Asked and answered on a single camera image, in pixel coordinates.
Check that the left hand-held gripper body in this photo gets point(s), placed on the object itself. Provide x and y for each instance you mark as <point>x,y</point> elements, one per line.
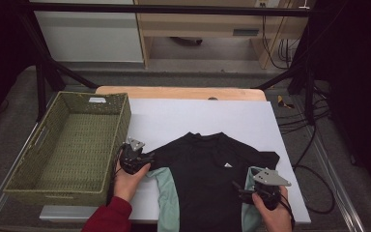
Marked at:
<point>130,158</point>

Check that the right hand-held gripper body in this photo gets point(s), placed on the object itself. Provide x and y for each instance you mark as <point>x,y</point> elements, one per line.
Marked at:
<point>270,193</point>

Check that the black and mint green shirt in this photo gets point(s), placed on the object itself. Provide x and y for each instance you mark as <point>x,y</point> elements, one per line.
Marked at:
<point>203,180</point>

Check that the green woven basket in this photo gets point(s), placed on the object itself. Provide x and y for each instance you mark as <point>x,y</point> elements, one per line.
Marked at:
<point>74,151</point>

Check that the person's right hand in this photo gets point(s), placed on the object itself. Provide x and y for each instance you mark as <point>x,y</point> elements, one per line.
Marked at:
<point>277,220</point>

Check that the person's left hand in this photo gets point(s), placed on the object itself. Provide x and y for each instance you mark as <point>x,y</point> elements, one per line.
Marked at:
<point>127,187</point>

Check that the white basket label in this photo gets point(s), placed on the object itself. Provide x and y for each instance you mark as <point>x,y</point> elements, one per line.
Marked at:
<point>97,100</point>

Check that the light wooden table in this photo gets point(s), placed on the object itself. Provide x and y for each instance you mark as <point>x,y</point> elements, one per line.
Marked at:
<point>174,92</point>

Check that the white table board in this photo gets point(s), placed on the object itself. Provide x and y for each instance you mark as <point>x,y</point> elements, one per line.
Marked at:
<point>206,116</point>

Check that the yellow and black tape piece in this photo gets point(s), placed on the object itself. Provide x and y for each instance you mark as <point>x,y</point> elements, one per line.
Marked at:
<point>283,102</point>

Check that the black metal stand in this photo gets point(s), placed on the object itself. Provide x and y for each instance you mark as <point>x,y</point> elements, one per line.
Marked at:
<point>41,90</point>
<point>309,96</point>

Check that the white cabinet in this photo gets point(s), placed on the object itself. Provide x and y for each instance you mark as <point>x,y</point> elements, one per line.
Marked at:
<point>87,38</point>

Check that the light wooden desk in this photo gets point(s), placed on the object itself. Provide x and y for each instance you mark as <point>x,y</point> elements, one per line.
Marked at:
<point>203,27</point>

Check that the black curtain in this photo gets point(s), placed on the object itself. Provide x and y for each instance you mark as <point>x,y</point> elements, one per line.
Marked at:
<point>0,48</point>
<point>360,80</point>

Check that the black horizontal frame bar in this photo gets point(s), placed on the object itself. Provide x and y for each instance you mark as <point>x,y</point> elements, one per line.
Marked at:
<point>174,9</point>

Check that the wall socket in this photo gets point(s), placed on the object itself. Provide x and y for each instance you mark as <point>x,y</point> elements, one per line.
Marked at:
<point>262,3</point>

